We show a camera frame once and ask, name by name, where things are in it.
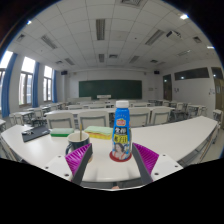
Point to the dark blue mug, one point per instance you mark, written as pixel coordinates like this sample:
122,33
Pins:
76,143

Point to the dark high wall window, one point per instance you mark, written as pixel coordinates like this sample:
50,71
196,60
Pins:
217,72
191,73

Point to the flat round red coaster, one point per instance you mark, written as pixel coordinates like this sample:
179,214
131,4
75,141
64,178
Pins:
113,158

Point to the blue white-capped drink bottle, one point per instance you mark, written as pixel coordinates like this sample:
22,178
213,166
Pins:
121,133

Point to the dark classroom door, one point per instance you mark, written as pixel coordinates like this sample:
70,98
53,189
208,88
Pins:
167,87

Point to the dark green chalkboard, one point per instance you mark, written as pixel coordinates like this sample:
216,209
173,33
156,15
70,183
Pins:
110,89

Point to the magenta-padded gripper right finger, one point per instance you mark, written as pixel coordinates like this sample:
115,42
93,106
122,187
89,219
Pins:
148,160

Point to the black flat pad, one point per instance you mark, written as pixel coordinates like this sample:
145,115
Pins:
38,133

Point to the bunch of keys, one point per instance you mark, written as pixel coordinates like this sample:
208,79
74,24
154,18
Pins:
29,132

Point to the blue curtain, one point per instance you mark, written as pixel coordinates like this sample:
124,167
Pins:
35,83
7,86
54,85

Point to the thin wooden stick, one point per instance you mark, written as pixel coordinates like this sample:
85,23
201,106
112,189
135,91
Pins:
80,131

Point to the ceiling lights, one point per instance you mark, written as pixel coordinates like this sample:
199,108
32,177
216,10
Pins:
100,28

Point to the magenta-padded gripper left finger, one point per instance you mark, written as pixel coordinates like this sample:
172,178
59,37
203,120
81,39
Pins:
75,160

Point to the yellow and green sponge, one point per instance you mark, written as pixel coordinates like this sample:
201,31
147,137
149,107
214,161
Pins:
98,132

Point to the classroom desks and chairs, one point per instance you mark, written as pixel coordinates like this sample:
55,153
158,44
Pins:
93,118

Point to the green rectangular sponge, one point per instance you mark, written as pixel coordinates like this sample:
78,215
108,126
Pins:
61,132

